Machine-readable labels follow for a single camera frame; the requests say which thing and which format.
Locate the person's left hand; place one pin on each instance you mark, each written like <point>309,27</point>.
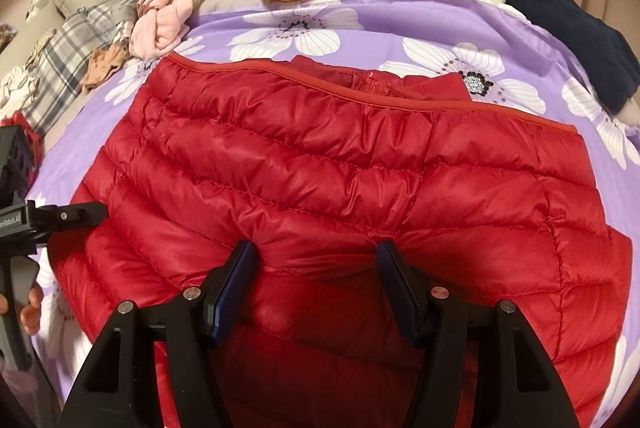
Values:
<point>31,308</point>

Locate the grey plaid cloth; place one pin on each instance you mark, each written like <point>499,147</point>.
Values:
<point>65,52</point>

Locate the navy cloth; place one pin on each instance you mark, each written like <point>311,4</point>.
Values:
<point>560,22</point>

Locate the pink garment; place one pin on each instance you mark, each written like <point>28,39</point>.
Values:
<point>160,22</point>

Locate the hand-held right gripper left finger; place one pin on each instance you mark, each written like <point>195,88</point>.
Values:
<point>232,288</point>

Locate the white patterned cloth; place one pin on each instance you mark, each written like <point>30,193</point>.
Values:
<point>15,85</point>

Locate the tan small cloth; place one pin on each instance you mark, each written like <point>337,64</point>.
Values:
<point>102,67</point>

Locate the red fuzzy cloth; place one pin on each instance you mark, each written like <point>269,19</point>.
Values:
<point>34,137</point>

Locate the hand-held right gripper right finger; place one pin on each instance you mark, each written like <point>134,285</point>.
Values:
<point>395,293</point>

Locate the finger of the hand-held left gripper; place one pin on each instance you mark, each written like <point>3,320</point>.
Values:
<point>80,215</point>

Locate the red down jacket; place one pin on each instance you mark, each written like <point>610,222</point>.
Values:
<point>325,167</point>

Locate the purple floral bedsheet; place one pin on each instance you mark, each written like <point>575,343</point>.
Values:
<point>380,27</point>

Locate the floral patterned cloth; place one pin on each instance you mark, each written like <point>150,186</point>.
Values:
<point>5,37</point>

